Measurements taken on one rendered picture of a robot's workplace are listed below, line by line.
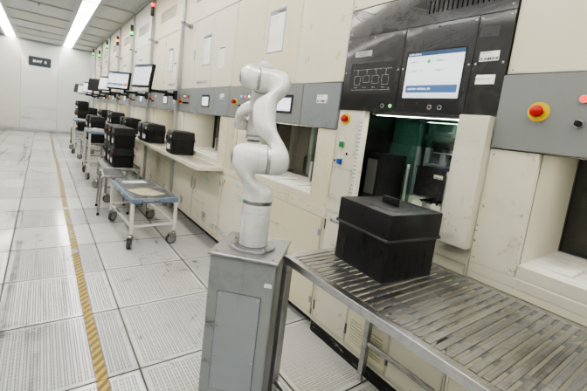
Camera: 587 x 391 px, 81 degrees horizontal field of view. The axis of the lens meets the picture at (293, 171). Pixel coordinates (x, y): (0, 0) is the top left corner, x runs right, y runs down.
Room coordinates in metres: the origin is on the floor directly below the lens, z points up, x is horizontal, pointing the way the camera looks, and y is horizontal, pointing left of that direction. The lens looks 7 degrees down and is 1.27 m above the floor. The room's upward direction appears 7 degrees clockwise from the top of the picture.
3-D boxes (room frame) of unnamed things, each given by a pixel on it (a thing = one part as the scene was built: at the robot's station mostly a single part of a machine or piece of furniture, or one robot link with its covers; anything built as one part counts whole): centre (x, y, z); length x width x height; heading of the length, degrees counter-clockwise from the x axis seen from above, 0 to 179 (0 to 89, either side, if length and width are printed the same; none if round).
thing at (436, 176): (2.15, -0.92, 1.06); 0.24 x 0.20 x 0.32; 37
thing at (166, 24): (5.21, 1.84, 1.50); 1.52 x 0.99 x 3.00; 37
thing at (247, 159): (1.37, 0.16, 1.07); 0.19 x 0.12 x 0.24; 101
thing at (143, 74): (4.22, 1.76, 1.59); 0.50 x 0.41 x 0.36; 127
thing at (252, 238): (1.38, 0.13, 0.85); 0.19 x 0.19 x 0.18
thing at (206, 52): (4.01, 0.94, 1.50); 1.52 x 0.99 x 3.00; 37
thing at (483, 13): (1.96, -0.83, 0.98); 0.95 x 0.88 x 1.95; 127
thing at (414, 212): (1.34, -0.40, 0.98); 0.29 x 0.29 x 0.13; 31
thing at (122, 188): (3.43, 1.49, 0.24); 0.97 x 0.52 x 0.48; 39
